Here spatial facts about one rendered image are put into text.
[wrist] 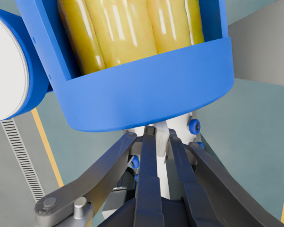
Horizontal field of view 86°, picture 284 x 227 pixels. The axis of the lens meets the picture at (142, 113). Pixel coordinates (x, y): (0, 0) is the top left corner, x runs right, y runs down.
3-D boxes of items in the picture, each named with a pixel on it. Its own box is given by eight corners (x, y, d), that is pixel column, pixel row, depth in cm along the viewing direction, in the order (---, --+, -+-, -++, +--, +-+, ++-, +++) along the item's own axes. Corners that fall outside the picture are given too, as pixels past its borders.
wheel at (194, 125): (197, 138, 43) (190, 137, 44) (203, 127, 45) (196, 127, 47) (193, 126, 41) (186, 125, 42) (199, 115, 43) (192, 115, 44)
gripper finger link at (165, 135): (162, 132, 16) (170, 133, 16) (159, 112, 22) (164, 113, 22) (157, 157, 16) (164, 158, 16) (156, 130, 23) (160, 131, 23)
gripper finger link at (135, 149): (152, 159, 15) (121, 154, 15) (152, 136, 19) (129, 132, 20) (154, 146, 14) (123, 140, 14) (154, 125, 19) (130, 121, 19)
